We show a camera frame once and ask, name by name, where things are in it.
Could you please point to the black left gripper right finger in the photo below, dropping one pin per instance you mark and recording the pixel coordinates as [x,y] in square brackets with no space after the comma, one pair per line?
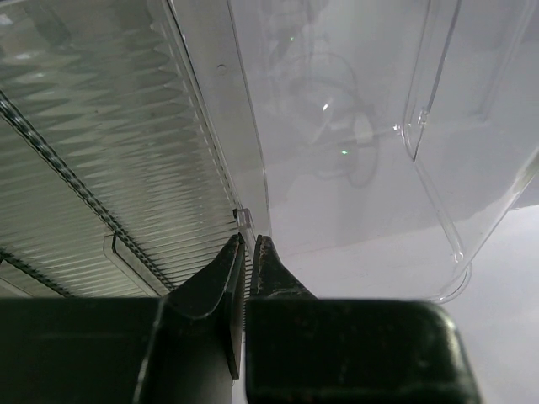
[302,349]

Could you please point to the clear acrylic drawer organizer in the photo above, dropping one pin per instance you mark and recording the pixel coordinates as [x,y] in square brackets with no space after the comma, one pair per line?
[378,143]

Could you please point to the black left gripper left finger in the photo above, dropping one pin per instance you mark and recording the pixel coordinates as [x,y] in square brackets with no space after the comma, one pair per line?
[184,347]

